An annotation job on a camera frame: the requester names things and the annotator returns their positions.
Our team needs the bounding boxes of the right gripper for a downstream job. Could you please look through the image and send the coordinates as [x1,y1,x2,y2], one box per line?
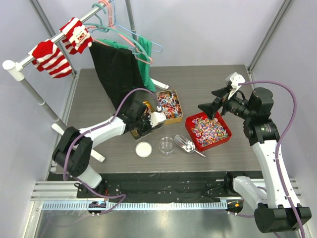
[199,85,255,120]

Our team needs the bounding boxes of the gold tin of gummy candies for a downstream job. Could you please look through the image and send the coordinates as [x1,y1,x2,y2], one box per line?
[131,100,155,140]

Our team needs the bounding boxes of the metal scoop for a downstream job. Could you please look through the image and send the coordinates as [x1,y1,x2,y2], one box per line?
[174,135,206,158]

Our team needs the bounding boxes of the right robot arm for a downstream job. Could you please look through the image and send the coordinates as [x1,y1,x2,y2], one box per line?
[198,86,312,237]

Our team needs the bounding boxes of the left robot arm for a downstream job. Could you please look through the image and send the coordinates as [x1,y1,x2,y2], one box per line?
[52,100,166,198]

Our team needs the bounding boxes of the white jar lid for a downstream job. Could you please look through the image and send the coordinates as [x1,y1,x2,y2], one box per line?
[135,141,152,158]

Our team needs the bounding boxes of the clear plastic jar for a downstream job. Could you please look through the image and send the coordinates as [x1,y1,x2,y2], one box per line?
[158,136,175,156]

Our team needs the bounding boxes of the red tin of swirl lollipops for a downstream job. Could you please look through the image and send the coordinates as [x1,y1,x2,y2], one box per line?
[185,112,232,152]

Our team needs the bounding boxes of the gold tin of ball lollipops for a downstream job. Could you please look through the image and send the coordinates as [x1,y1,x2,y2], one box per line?
[157,90,183,125]

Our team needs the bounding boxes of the black cloth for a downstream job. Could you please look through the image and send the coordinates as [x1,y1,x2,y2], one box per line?
[89,42,144,109]

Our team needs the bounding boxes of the green cloth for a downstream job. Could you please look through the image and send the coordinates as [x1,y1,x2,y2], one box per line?
[96,36,156,92]

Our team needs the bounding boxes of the blue hanger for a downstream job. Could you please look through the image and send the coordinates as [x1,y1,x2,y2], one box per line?
[108,0,164,53]

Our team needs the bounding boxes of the teal hanger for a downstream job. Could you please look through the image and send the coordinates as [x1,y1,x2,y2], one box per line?
[85,13,153,64]

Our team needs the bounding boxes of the pink hanger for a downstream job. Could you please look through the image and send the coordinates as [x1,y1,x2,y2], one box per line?
[86,0,153,65]

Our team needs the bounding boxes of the santa striped sock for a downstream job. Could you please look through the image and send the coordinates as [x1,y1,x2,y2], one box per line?
[60,17,93,55]

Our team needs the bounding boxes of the red white striped sock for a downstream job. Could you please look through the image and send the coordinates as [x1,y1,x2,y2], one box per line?
[28,39,72,78]

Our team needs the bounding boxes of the clothes rack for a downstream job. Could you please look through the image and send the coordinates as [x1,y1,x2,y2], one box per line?
[2,0,169,162]

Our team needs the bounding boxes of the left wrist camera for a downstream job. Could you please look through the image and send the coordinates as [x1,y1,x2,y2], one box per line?
[150,106,166,128]

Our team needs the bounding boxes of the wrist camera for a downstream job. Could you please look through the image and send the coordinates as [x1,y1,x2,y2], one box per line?
[150,106,166,128]
[225,72,246,100]

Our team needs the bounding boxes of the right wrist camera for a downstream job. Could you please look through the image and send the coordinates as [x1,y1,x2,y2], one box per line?
[225,72,246,100]

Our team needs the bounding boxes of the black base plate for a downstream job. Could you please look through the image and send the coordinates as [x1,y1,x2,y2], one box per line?
[47,170,263,204]

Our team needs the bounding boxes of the slotted cable duct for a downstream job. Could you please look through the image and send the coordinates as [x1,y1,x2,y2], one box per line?
[42,200,227,211]

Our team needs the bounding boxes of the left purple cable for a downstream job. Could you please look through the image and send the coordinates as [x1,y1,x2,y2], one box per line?
[62,88,161,216]

